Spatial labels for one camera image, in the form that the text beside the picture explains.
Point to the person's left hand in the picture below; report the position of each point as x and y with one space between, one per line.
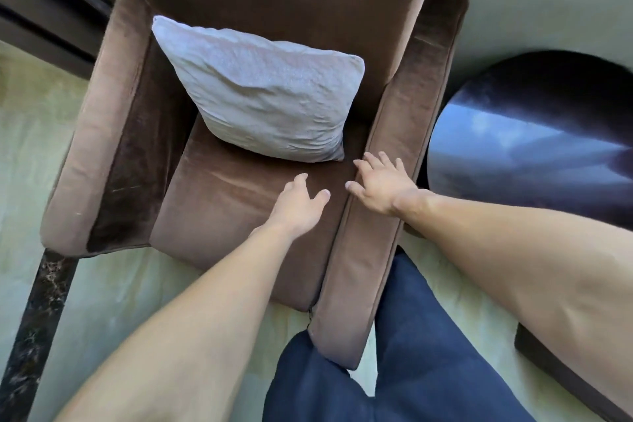
295 211

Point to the person's right hand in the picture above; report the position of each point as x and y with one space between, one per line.
383 187

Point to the person's left thumb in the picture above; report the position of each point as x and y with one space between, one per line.
320 199

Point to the person's right little finger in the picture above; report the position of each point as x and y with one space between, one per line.
400 167

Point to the person's right middle finger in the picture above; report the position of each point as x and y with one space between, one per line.
372 161

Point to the person's right thumb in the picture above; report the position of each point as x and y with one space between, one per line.
355 189

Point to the person's right forearm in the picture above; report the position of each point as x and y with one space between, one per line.
534 263

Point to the person's left forearm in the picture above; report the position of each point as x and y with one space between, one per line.
198 327

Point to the brown velvet armchair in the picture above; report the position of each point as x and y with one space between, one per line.
237 209

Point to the grey throw pillow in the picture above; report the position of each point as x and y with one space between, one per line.
262 90

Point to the round dark glossy side table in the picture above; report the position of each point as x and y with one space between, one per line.
534 140

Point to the person's blue trousers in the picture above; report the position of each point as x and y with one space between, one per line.
435 362

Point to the dark brown furniture base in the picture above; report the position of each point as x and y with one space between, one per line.
578 377

